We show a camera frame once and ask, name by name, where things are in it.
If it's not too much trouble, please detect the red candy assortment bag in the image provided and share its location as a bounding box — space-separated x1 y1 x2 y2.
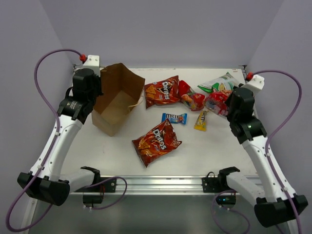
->
205 90 232 117

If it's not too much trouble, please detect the green Chuba cassava bag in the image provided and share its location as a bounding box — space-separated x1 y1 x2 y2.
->
197 72 240 94

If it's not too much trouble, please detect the brown paper bag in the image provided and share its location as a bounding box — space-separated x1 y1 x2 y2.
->
92 63 145 137

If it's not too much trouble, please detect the yellow M&M's packet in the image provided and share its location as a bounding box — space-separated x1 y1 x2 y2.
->
194 110 209 132

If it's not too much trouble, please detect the red snack bag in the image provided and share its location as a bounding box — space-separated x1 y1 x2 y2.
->
178 80 206 111

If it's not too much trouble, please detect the blue M&M's packet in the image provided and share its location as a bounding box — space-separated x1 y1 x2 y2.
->
161 113 188 125

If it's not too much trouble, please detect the red Doritos bag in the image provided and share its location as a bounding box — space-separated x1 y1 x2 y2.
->
132 119 182 168
144 76 180 109

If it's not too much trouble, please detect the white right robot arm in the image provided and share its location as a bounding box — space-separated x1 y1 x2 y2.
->
217 87 308 228

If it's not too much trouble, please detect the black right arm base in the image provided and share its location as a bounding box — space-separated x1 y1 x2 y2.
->
201 172 236 208

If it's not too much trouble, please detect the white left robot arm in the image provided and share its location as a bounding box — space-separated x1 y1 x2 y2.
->
17 68 103 206

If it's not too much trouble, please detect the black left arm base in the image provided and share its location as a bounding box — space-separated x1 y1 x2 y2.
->
74 177 117 207

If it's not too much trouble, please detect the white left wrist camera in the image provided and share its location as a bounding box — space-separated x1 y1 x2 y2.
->
82 55 100 76

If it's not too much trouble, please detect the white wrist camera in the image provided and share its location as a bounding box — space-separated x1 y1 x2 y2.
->
242 75 265 95
82 55 100 76

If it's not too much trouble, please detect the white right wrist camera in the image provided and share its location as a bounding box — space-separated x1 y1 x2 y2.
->
242 75 265 95

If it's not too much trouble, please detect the aluminium front mounting rail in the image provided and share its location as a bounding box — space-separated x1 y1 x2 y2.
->
68 174 269 195

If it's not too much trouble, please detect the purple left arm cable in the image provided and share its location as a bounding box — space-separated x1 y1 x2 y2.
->
5 48 128 232

